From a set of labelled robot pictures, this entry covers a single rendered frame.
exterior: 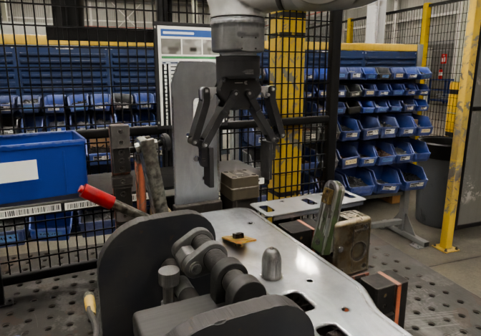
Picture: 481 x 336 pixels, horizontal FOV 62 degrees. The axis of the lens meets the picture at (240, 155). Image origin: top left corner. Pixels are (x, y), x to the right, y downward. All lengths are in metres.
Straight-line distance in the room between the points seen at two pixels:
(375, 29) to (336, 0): 4.58
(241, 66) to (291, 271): 0.34
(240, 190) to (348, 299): 0.47
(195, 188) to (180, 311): 0.71
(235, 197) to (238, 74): 0.42
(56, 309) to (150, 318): 0.94
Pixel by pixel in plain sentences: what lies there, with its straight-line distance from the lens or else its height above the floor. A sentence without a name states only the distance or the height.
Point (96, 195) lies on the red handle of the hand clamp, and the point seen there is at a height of 1.13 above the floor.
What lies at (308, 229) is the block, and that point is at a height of 0.98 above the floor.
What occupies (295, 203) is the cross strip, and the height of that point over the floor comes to 1.00.
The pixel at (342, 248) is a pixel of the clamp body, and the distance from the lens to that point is 0.79.
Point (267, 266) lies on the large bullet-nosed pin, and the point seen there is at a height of 1.02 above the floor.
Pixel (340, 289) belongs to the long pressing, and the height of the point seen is 1.00.
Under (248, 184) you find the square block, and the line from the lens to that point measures 1.01.
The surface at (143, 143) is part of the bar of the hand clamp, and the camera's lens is 0.64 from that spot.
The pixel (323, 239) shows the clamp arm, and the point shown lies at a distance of 0.78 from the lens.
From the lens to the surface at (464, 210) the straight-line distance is 3.47.
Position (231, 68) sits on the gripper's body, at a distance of 0.66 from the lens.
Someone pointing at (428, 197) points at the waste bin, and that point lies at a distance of 3.77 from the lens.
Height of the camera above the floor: 1.32
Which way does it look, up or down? 12 degrees down
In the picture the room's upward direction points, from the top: straight up
